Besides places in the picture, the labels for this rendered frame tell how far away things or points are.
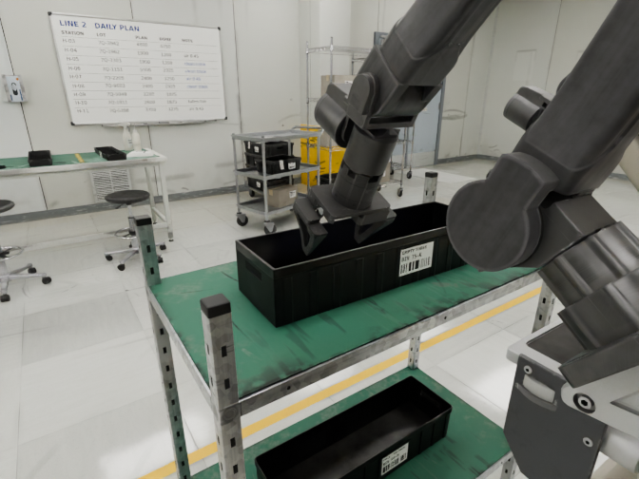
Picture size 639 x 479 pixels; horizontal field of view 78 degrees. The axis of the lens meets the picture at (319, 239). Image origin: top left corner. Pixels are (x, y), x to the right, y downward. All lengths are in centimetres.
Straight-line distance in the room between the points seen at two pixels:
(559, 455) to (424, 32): 48
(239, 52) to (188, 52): 66
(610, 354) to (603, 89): 17
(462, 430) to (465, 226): 113
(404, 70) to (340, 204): 19
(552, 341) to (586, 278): 27
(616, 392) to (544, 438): 23
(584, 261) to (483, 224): 7
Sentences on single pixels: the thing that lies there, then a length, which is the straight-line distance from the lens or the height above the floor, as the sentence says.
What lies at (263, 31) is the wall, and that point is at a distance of 598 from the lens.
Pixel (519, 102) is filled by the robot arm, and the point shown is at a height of 132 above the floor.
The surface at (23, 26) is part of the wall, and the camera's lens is 533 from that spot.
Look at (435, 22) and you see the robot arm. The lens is 42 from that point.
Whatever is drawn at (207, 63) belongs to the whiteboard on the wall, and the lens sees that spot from 560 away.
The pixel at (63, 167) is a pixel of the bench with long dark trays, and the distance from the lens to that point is 376.
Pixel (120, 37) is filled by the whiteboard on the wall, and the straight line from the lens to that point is 538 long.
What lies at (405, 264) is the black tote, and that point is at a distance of 85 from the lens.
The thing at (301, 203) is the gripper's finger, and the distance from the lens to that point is 55.
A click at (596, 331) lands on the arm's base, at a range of 34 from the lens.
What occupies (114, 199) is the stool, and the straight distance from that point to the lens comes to 348.
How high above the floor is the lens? 134
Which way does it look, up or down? 20 degrees down
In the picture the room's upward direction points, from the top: straight up
